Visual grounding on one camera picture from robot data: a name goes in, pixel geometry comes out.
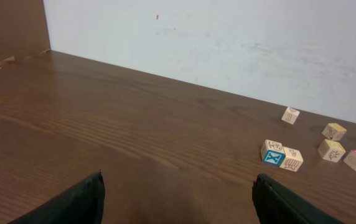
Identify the wooden block with drawing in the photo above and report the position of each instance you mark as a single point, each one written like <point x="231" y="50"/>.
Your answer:
<point x="293" y="159"/>

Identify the yellow top wooden block far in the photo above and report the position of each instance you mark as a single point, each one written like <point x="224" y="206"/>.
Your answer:
<point x="334" y="131"/>

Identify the yellow top wooden block near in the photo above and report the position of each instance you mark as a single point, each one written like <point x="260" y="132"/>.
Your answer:
<point x="331" y="150"/>

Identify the yellow wooden block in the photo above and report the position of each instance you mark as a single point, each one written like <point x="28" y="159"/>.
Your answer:
<point x="334" y="131"/>
<point x="331" y="150"/>

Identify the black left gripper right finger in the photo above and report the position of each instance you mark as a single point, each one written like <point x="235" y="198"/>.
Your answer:
<point x="274" y="203"/>

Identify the blue side wooden block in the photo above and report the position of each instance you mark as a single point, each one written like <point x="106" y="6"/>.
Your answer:
<point x="272" y="152"/>

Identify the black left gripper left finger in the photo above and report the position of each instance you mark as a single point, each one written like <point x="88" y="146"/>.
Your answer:
<point x="81" y="203"/>

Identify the plain wooden block far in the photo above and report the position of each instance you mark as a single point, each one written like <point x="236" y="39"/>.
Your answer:
<point x="290" y="115"/>

